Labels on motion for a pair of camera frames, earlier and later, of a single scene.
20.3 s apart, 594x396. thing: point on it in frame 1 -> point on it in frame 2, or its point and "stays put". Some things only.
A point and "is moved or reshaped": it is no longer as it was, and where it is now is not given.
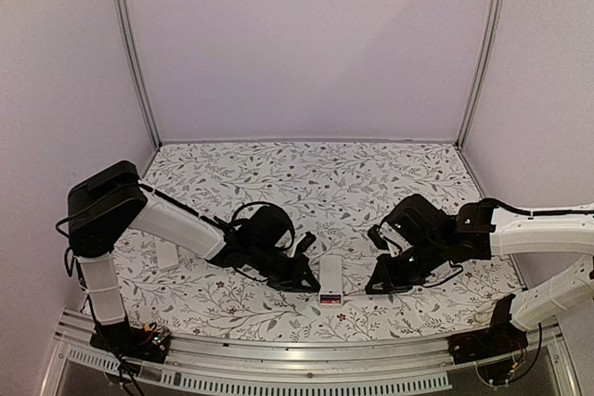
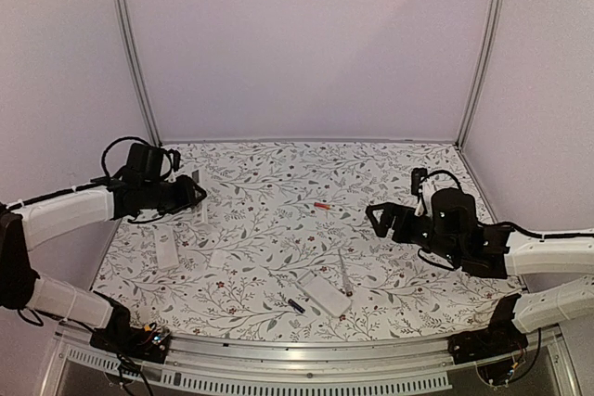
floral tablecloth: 335,192 stays put
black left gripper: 293,281 -> 187,195
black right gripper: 392,283 -> 400,211
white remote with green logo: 166,255 stays put
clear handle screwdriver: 344,294 -> 345,278
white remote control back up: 330,283 is moved or reshaped
